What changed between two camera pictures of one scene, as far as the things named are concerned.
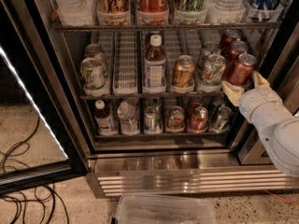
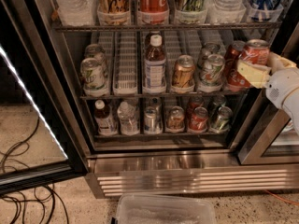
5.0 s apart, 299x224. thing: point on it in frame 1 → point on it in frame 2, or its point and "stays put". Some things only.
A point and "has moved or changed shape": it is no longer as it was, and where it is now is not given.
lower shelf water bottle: x=129 y=123 stays put
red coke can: x=243 y=70 has moved or changed shape
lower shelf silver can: x=151 y=120 stays put
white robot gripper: x=256 y=103 → x=281 y=86
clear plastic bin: x=150 y=208 stays put
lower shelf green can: x=221 y=119 stays put
